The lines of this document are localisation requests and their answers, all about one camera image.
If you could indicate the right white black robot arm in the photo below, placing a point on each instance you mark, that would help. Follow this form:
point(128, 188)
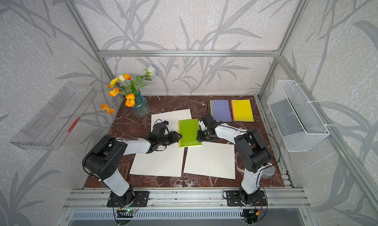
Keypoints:
point(251, 147)

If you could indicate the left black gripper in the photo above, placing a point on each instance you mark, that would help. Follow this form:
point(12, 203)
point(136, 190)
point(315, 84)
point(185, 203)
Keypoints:
point(173, 138)

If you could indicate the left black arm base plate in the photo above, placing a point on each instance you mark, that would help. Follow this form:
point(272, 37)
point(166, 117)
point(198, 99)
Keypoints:
point(130, 198)

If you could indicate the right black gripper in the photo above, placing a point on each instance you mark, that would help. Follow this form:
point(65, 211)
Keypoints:
point(200, 138)

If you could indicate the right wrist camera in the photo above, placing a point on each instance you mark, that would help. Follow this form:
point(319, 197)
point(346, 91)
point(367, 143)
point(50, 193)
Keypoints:
point(207, 121)

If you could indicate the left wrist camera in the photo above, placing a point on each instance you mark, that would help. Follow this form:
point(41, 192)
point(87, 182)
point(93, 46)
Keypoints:
point(159, 129)

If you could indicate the clear plastic wall tray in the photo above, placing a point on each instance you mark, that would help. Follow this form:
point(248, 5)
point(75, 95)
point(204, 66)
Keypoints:
point(50, 127)

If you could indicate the yellow notebook pink spine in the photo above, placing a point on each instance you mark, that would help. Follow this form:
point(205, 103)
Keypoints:
point(242, 111)

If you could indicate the white wire mesh basket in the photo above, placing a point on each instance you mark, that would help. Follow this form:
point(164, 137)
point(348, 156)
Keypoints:
point(299, 124)

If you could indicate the brown slotted spatula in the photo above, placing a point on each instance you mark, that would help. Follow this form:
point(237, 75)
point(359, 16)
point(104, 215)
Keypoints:
point(124, 170)

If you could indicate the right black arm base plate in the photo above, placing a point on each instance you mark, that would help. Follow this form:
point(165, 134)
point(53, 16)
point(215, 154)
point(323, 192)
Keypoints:
point(239, 198)

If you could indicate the clear glass cup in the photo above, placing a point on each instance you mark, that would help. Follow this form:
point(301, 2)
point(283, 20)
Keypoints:
point(268, 172)

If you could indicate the glass vase with flowers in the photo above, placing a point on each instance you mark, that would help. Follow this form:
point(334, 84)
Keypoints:
point(129, 89)

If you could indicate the purple notebook green spine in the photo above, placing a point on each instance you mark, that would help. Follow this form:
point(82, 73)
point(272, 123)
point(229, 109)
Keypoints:
point(220, 110)

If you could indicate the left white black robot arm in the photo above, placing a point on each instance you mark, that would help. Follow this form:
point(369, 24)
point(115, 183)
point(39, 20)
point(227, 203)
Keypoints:
point(104, 158)

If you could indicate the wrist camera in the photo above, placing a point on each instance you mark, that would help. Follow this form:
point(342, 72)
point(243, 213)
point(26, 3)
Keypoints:
point(207, 121)
point(159, 129)

